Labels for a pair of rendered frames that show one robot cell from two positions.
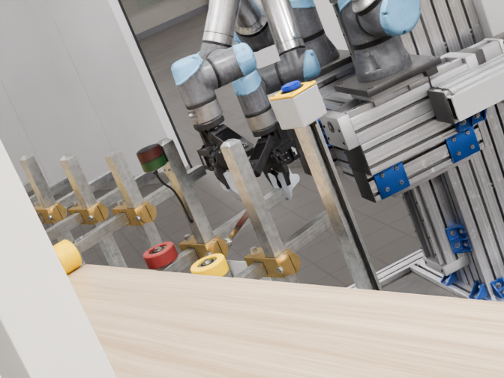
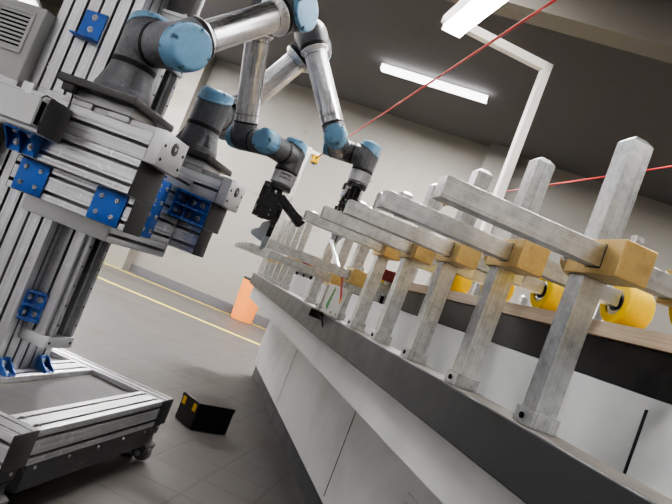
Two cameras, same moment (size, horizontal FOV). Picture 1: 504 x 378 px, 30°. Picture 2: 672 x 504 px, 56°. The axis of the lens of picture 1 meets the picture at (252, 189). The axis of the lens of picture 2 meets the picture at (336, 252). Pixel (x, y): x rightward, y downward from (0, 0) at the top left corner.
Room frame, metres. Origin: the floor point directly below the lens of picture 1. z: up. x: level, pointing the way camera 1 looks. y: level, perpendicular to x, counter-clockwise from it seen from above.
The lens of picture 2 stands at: (4.16, 0.93, 0.77)
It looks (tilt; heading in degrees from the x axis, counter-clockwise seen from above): 4 degrees up; 204
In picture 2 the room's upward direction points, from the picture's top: 21 degrees clockwise
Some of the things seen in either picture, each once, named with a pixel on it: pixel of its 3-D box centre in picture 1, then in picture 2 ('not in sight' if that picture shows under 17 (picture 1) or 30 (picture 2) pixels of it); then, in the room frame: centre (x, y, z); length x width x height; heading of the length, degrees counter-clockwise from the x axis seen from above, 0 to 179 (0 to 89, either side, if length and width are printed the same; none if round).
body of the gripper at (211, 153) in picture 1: (216, 143); (351, 200); (2.17, 0.04, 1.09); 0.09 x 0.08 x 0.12; 27
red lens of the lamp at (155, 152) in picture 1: (149, 153); not in sight; (2.17, 0.19, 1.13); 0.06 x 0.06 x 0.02
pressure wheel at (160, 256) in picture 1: (166, 268); (386, 287); (2.17, 0.27, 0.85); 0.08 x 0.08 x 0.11
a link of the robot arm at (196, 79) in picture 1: (193, 80); (366, 157); (2.16, 0.03, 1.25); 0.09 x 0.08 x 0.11; 106
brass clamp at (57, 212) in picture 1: (49, 212); (456, 253); (2.83, 0.61, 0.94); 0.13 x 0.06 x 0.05; 36
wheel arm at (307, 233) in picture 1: (281, 253); (323, 276); (2.06, -0.01, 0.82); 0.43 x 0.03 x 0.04; 126
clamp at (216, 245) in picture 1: (203, 249); (354, 277); (2.22, 0.17, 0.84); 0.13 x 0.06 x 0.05; 36
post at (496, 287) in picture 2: not in sight; (497, 283); (3.01, 0.74, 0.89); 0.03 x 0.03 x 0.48; 36
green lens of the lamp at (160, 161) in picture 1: (153, 162); not in sight; (2.17, 0.19, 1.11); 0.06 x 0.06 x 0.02
